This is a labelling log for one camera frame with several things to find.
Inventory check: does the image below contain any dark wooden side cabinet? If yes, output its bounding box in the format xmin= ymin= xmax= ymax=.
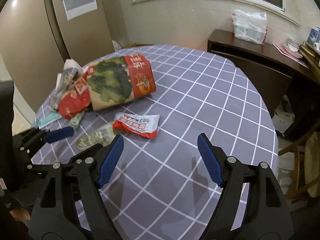
xmin=207 ymin=29 xmax=320 ymax=140

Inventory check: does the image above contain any beige refrigerator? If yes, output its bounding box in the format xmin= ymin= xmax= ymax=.
xmin=1 ymin=0 xmax=114 ymax=111

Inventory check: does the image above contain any wooden chair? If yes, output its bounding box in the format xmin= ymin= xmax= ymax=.
xmin=278 ymin=121 xmax=319 ymax=200

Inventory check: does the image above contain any green patterned wrapper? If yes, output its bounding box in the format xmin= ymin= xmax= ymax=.
xmin=76 ymin=124 xmax=116 ymax=151

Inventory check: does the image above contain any pink paper on cabinet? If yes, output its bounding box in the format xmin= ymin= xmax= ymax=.
xmin=273 ymin=38 xmax=309 ymax=69

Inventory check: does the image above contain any crumpled clear plastic wrapper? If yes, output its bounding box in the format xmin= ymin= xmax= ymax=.
xmin=48 ymin=59 xmax=83 ymax=112

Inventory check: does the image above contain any blue white box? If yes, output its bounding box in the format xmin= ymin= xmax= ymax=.
xmin=307 ymin=27 xmax=320 ymax=46

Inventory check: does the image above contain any grey checked tablecloth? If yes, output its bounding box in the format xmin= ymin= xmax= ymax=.
xmin=33 ymin=45 xmax=278 ymax=239

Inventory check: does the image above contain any white plastic bag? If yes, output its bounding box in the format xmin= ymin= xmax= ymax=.
xmin=232 ymin=10 xmax=268 ymax=45

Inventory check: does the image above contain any small green wrapper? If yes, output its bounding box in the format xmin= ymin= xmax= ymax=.
xmin=69 ymin=111 xmax=86 ymax=129

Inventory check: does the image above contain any large red green snack bag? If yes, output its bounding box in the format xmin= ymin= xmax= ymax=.
xmin=57 ymin=54 xmax=156 ymax=119

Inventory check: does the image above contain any teal face mask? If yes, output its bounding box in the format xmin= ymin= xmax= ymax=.
xmin=35 ymin=112 xmax=62 ymax=129

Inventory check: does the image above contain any red white snack wrapper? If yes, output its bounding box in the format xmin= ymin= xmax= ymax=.
xmin=112 ymin=112 xmax=160 ymax=139

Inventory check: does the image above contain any white cardboard box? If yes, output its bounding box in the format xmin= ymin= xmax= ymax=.
xmin=272 ymin=99 xmax=295 ymax=134

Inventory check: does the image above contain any person's left hand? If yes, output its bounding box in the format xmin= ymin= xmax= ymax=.
xmin=10 ymin=207 xmax=31 ymax=221

